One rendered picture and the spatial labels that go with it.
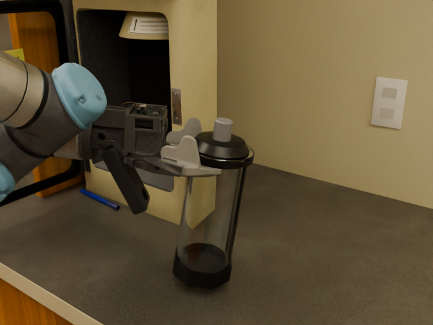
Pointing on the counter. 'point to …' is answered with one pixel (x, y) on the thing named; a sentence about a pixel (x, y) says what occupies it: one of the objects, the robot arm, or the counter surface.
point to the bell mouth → (145, 26)
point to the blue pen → (100, 199)
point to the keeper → (176, 106)
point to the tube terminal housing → (182, 28)
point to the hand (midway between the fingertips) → (216, 162)
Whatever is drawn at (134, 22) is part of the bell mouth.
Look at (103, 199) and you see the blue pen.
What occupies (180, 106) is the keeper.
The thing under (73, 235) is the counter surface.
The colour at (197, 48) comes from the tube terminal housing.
